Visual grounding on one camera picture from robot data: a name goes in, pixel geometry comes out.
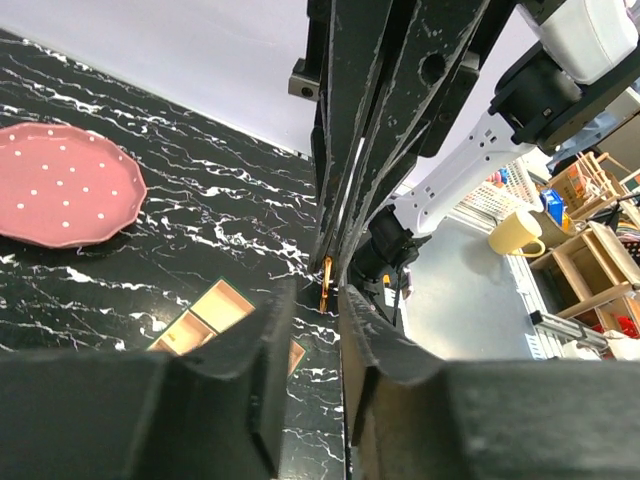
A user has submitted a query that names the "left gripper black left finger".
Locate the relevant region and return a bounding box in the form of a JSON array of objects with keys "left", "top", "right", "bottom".
[{"left": 1, "top": 280, "right": 297, "bottom": 479}]

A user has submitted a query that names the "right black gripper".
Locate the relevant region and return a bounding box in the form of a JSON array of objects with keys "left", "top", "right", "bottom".
[{"left": 287, "top": 0, "right": 521, "bottom": 274}]

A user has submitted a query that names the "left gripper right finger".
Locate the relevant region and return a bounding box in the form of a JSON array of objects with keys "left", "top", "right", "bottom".
[{"left": 338, "top": 285, "right": 639, "bottom": 479}]

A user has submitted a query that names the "small green jewelry tray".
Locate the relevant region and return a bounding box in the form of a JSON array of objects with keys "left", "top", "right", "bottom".
[{"left": 144, "top": 278, "right": 307, "bottom": 376}]

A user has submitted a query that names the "gold ring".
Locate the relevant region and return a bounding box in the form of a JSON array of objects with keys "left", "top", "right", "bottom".
[{"left": 319, "top": 255, "right": 335, "bottom": 314}]

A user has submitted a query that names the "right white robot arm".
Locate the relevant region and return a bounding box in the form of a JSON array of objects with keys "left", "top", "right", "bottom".
[{"left": 289, "top": 1, "right": 639, "bottom": 286}]

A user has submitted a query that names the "white plastic basket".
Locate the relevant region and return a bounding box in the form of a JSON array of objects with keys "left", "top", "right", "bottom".
[{"left": 454, "top": 159, "right": 543, "bottom": 230}]

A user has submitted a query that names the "yellow mug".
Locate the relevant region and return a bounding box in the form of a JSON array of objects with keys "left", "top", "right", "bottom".
[{"left": 488, "top": 210, "right": 546, "bottom": 258}]

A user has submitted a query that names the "wooden shelf unit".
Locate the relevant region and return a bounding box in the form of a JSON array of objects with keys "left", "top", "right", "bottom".
[{"left": 531, "top": 152, "right": 639, "bottom": 338}]

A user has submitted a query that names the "pink polka dot plate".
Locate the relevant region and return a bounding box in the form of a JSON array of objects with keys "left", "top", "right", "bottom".
[{"left": 1, "top": 122, "right": 147, "bottom": 249}]

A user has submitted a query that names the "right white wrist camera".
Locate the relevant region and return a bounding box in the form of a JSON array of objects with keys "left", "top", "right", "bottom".
[{"left": 518, "top": 0, "right": 639, "bottom": 85}]

